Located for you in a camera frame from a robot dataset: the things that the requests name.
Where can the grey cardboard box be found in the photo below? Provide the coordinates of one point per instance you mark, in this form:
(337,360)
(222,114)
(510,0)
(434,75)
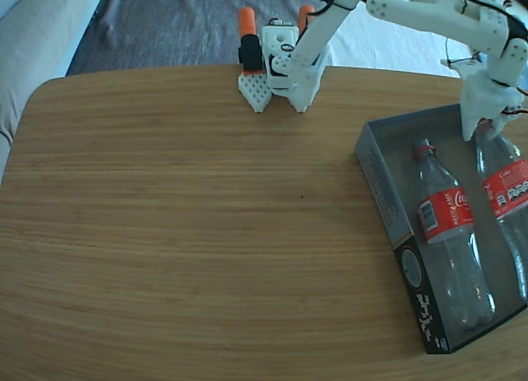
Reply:
(383,183)

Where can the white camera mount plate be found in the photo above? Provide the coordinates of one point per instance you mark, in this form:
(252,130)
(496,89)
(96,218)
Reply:
(462,67)

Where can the clear bottle red logo label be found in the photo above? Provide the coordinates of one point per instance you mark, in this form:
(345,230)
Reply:
(445,216)

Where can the orange and black clamp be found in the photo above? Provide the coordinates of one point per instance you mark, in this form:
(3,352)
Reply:
(306,16)
(247,22)

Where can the white cloth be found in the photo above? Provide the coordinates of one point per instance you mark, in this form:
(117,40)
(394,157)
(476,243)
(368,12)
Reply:
(392,51)

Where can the grey rug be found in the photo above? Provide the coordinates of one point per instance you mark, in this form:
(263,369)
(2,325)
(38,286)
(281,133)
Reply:
(165,26)

